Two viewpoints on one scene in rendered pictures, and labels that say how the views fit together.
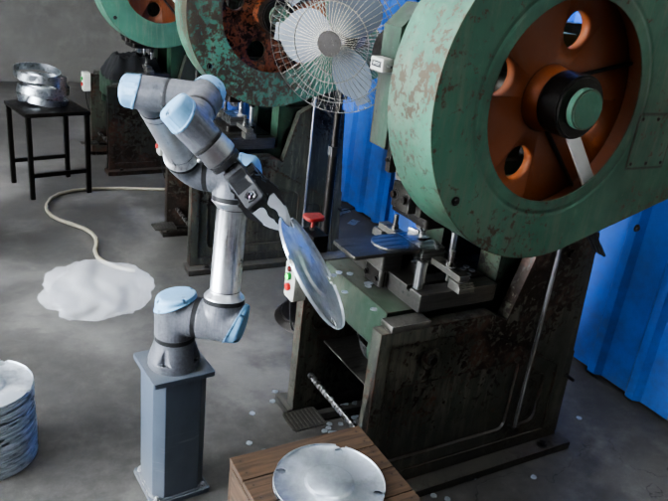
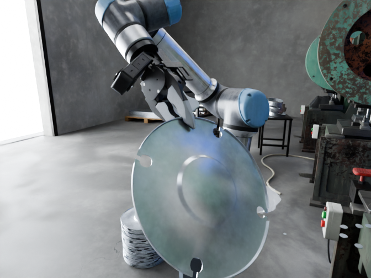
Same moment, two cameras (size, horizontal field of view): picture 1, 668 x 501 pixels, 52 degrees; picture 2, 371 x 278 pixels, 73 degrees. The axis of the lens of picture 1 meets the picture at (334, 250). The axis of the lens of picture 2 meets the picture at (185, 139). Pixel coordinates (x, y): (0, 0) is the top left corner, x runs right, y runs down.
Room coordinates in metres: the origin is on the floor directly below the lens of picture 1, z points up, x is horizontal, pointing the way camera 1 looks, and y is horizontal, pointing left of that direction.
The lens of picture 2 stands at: (1.15, -0.27, 1.14)
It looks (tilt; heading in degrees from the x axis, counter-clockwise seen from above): 15 degrees down; 55
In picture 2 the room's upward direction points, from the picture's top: straight up
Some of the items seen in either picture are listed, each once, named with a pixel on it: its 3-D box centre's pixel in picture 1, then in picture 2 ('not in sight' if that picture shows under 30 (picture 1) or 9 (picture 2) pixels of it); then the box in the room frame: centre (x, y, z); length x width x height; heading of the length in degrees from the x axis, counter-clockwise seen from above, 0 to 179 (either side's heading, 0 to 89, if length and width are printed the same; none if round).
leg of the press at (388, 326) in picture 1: (488, 360); not in sight; (1.96, -0.54, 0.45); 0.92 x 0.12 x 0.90; 121
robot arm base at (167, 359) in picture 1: (174, 347); not in sight; (1.73, 0.43, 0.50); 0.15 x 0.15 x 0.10
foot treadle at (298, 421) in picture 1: (362, 410); not in sight; (2.05, -0.17, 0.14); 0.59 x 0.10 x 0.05; 121
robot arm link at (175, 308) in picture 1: (177, 312); not in sight; (1.73, 0.42, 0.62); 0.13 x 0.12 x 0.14; 86
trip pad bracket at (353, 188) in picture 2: (312, 253); (358, 204); (2.27, 0.07, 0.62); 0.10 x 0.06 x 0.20; 31
